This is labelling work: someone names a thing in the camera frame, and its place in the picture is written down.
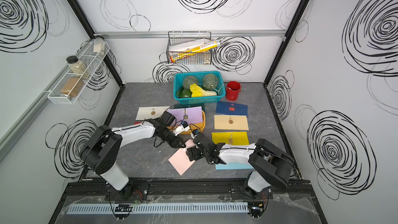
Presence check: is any pink envelope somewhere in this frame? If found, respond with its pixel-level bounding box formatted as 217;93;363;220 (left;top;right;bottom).
169;139;195;175

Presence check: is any purple envelope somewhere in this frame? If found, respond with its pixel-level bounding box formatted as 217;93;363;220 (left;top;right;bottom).
167;106;203;124

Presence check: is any beige envelope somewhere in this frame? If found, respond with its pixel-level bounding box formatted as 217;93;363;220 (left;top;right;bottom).
214;115;249;131

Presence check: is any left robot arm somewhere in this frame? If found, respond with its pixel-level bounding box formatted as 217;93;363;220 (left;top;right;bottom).
79;111;189;200

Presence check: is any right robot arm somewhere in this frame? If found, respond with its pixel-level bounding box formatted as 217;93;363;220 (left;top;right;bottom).
186;133;294;193

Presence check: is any yellow storage box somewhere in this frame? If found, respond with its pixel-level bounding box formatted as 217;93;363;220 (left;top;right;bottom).
169;110;206;135

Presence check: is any yellow foil roll box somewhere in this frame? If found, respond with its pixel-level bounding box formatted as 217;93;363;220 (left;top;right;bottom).
169;40;220;63

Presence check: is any white wrap box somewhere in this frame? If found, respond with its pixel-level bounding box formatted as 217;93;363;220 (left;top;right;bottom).
169;38;211;52

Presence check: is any white envelope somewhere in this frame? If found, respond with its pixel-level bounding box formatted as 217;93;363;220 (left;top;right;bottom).
135;106;169;121

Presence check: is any dark green envelope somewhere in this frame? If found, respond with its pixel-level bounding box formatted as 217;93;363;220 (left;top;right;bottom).
170;104;205;111

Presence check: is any light blue envelope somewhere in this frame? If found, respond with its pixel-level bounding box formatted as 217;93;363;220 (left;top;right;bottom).
215;163;253;170

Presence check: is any yellow envelope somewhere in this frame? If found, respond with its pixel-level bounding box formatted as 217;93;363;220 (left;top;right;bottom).
211;132;250;146

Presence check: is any green pepper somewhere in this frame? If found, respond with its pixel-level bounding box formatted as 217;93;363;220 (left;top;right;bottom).
178;89;192;99

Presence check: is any navy blue envelope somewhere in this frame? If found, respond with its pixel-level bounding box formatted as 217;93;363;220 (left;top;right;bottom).
215;101;248;116

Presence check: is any yellow white cabbage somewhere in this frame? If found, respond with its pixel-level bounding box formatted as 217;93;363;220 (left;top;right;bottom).
190;84;218;97

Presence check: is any left green melon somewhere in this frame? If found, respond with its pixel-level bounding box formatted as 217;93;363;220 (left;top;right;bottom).
183;75;199;90

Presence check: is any green melon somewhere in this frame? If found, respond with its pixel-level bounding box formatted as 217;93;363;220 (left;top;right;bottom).
202;73;219;90
183;75;199;90

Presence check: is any teal plastic basket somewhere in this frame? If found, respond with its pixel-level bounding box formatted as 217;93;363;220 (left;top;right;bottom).
173;71;226;105

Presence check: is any right green melon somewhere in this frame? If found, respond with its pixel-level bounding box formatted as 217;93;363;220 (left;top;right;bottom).
202;73;219;90

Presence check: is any red cup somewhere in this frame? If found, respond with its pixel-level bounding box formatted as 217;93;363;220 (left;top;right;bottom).
226;81;241;101

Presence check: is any clear lid jar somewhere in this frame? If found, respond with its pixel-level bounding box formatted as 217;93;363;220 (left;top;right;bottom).
93;35;105;55

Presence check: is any black lid spice jar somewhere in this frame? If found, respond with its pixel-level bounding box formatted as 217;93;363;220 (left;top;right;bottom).
66;56;87;75

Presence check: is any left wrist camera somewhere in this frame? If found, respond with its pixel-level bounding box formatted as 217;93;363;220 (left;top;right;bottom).
173;121;189;136

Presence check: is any white slotted cable duct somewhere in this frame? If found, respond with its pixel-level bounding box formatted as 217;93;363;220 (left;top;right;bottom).
66;202;249;215

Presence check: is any black wire wall basket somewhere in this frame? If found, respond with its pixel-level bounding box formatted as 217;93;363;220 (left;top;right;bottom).
166;31;212;65

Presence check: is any white wire wall shelf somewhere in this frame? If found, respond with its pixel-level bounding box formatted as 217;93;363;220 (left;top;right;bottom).
47;39;111;105

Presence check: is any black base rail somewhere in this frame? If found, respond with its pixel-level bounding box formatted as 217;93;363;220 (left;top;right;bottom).
61;178;313;201

